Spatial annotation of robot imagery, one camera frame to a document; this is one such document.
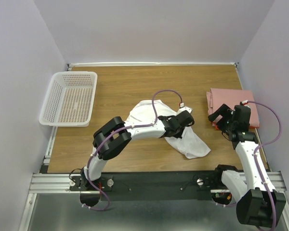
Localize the white t shirt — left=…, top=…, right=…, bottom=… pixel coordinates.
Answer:
left=126, top=100, right=210, bottom=159

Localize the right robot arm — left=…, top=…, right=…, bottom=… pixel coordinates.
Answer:
left=208, top=101, right=286, bottom=231

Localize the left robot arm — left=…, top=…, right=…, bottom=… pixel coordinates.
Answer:
left=80, top=107, right=195, bottom=190

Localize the pink folded t shirt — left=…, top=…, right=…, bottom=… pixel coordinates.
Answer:
left=206, top=88, right=260, bottom=128

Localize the white plastic basket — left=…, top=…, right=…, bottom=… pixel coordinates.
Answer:
left=39, top=71, right=98, bottom=127

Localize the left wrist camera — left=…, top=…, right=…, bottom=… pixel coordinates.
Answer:
left=177, top=103, right=193, bottom=114

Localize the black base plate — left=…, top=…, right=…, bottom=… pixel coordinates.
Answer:
left=69, top=171, right=234, bottom=205

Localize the aluminium frame rail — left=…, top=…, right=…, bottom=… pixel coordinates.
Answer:
left=28, top=172, right=287, bottom=193

